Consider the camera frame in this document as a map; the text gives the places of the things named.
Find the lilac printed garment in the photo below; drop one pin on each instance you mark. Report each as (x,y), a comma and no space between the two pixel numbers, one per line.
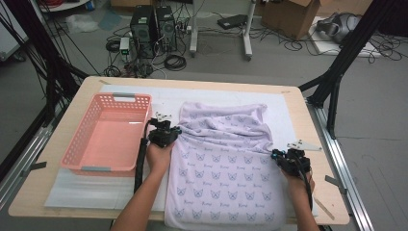
(224,173)

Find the slim black computer tower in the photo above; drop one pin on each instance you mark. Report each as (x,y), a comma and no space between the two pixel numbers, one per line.
(166,30)

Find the small white power box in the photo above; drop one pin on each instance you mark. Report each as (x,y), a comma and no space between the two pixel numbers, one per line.
(124,45)

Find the black metal frame strut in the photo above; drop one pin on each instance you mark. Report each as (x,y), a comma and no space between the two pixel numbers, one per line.
(352,48)

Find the pink plastic basket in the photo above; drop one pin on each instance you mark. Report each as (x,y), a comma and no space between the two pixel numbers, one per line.
(109,141)

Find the white round table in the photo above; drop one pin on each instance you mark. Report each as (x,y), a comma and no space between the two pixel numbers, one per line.
(64,5)

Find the grey table clamp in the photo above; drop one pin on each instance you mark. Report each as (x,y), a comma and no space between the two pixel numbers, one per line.
(335,183)
(38,166)

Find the clear plastic bag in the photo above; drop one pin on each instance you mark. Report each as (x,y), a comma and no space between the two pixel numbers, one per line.
(81,23)

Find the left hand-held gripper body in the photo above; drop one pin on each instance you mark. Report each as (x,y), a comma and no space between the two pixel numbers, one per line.
(162,136)

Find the aluminium rail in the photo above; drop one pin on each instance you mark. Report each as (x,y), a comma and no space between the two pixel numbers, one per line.
(354,205)
(30,147)

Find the large cardboard box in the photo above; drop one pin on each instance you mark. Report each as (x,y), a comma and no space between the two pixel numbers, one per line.
(288,19)

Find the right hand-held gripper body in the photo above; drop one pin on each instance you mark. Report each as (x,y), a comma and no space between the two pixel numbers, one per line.
(295,163)

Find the person's right hand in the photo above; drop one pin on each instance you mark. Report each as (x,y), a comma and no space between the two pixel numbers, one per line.
(298,186)

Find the white floor board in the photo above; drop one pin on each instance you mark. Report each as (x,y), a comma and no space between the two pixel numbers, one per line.
(324,48)

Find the large black computer tower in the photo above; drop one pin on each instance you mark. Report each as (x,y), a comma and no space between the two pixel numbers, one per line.
(142,32)

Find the white metal stand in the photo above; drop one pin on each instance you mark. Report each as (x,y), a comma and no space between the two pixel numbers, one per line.
(247,35)

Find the flat black device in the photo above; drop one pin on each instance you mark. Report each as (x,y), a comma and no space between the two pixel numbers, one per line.
(232,21)

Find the person's left hand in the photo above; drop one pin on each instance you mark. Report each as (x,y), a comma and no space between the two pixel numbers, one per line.
(158,159)

